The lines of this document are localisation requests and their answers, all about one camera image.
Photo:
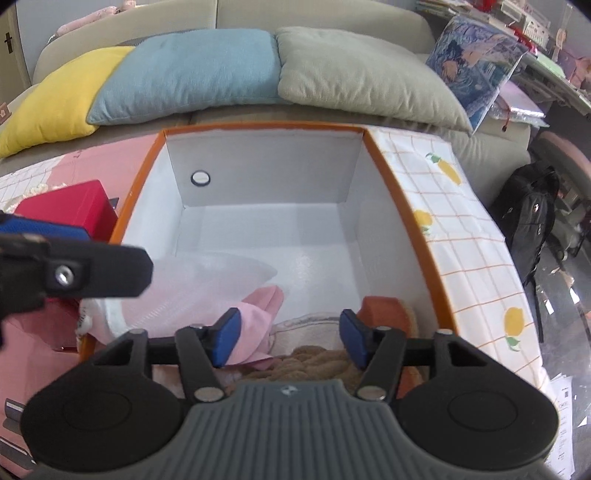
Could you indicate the orange cardboard box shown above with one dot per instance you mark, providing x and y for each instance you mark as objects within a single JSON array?
[{"x": 277, "y": 230}]

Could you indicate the yellow pillow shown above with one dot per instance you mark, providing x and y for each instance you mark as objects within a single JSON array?
[{"x": 51, "y": 101}]

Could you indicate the cream round fuzzy cloth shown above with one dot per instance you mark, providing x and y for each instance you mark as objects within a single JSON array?
[{"x": 304, "y": 330}]

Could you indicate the grey-green pillow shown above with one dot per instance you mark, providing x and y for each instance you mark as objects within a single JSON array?
[{"x": 364, "y": 78}]

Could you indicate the printed papers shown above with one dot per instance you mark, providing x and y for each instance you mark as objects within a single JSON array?
[{"x": 561, "y": 415}]

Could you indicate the pink bolster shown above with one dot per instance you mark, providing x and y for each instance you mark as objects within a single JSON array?
[{"x": 97, "y": 18}]

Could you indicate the cream door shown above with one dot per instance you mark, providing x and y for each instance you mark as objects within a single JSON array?
[{"x": 18, "y": 55}]

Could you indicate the pink cloth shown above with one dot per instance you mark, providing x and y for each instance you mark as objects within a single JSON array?
[{"x": 258, "y": 314}]

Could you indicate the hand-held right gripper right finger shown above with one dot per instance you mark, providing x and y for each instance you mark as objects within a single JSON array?
[{"x": 353, "y": 339}]

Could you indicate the pink table mat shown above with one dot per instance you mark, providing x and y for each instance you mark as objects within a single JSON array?
[{"x": 32, "y": 355}]

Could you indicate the black backpack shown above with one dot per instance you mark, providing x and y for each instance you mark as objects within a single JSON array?
[{"x": 531, "y": 221}]

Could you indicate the white plastic bag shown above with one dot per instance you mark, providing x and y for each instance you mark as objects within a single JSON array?
[{"x": 203, "y": 286}]

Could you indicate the light blue pillow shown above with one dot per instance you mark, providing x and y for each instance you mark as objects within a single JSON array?
[{"x": 184, "y": 78}]

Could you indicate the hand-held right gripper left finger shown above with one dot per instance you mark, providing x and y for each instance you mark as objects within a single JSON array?
[{"x": 226, "y": 337}]

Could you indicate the checkered grey cloth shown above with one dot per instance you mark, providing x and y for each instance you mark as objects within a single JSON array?
[{"x": 130, "y": 42}]

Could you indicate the cluttered white desk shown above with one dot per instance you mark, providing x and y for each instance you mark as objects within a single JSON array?
[{"x": 554, "y": 74}]

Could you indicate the blue printed pillow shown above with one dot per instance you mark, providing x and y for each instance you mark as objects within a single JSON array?
[{"x": 475, "y": 60}]

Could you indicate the beige sofa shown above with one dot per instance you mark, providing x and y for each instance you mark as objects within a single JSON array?
[{"x": 323, "y": 11}]

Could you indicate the white fabric flower bundle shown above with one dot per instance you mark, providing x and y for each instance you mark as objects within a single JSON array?
[{"x": 30, "y": 191}]

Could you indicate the orange scalloped plush cushion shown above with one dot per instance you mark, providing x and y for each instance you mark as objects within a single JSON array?
[{"x": 392, "y": 311}]

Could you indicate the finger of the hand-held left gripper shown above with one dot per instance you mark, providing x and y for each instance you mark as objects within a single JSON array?
[
  {"x": 106, "y": 272},
  {"x": 41, "y": 228}
]

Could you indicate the pink plastic-wrapped packet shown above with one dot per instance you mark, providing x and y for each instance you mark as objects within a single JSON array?
[{"x": 519, "y": 104}]

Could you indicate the red lidded clear box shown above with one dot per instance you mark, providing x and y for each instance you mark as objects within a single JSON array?
[{"x": 69, "y": 203}]

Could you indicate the dark door cross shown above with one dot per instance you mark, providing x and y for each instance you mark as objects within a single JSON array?
[{"x": 8, "y": 44}]

